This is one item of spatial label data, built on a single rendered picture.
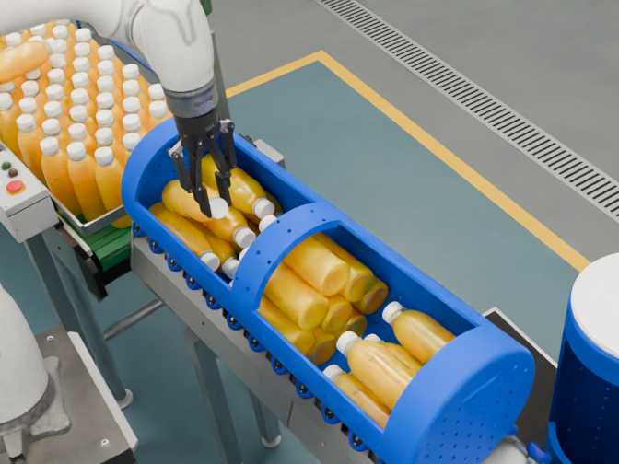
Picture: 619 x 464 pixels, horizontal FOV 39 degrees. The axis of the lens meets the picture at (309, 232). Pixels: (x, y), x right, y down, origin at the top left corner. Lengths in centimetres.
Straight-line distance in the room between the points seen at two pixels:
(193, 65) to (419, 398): 62
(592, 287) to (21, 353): 102
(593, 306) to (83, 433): 93
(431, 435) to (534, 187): 225
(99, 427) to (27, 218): 60
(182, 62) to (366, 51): 289
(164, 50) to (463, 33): 307
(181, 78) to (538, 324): 185
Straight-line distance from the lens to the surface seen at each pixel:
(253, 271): 155
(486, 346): 137
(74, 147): 207
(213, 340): 189
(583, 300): 171
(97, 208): 214
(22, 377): 153
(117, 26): 154
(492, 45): 430
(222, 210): 168
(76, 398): 164
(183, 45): 143
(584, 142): 374
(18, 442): 157
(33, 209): 200
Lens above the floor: 229
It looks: 43 degrees down
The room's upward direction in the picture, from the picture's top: 7 degrees counter-clockwise
